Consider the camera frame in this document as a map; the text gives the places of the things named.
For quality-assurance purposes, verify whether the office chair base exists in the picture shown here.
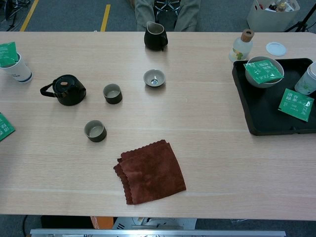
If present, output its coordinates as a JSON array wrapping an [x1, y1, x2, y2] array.
[[153, 0, 182, 32]]

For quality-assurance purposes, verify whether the black plastic tray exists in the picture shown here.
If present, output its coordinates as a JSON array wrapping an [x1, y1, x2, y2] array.
[[232, 58, 316, 136]]

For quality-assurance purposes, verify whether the grey ceramic strainer bowl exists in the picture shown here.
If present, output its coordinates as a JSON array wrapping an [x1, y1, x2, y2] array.
[[143, 69, 166, 88]]

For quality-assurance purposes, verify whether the white bowl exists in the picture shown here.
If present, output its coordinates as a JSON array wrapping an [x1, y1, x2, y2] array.
[[245, 56, 285, 89]]

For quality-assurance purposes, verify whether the brown folded cloth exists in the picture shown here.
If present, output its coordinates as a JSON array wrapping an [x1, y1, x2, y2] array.
[[113, 139, 187, 205]]

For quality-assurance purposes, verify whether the white paper cup blue band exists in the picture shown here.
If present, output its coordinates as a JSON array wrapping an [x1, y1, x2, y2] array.
[[0, 52, 34, 83]]

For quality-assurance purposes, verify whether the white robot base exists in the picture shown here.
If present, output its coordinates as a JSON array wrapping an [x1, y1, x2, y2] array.
[[113, 217, 197, 230]]

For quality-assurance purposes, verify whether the frosted bottle with wooden cap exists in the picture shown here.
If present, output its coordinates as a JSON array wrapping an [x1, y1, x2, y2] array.
[[228, 29, 255, 63]]

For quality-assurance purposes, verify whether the black ceramic pitcher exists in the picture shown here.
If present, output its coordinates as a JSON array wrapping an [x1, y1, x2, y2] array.
[[144, 21, 169, 51]]

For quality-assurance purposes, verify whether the white storage basket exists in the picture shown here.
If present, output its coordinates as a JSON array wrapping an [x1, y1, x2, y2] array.
[[246, 0, 301, 32]]

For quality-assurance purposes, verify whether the orange object under table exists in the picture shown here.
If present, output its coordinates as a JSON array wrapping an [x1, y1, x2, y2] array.
[[90, 216, 114, 230]]

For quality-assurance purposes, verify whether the leaf print paper cup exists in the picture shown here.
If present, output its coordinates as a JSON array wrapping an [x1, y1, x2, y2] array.
[[294, 61, 316, 96]]

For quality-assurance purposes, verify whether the black teapot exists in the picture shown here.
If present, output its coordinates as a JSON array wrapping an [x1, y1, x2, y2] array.
[[39, 74, 87, 106]]

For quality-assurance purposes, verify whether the person in khaki trousers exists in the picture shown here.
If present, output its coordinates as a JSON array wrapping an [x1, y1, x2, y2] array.
[[134, 0, 201, 32]]

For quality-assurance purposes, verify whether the black cable bundle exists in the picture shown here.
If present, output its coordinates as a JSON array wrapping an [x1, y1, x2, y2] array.
[[0, 0, 32, 32]]

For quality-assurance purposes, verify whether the green tea packet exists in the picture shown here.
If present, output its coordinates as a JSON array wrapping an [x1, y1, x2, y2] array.
[[0, 41, 19, 68], [278, 88, 315, 122], [0, 113, 16, 142], [243, 59, 284, 84]]

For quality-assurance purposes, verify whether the aluminium rail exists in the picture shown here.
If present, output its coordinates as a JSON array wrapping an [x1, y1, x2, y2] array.
[[29, 229, 286, 237]]

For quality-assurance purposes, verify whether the white round lid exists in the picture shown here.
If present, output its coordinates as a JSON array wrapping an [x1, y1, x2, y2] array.
[[266, 41, 287, 57]]

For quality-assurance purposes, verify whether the dark green ceramic teacup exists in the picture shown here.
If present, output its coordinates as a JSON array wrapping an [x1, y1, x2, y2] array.
[[83, 120, 107, 143], [103, 83, 123, 105]]

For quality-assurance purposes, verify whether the black tripod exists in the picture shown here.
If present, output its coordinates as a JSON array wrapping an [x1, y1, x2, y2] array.
[[284, 2, 316, 33]]

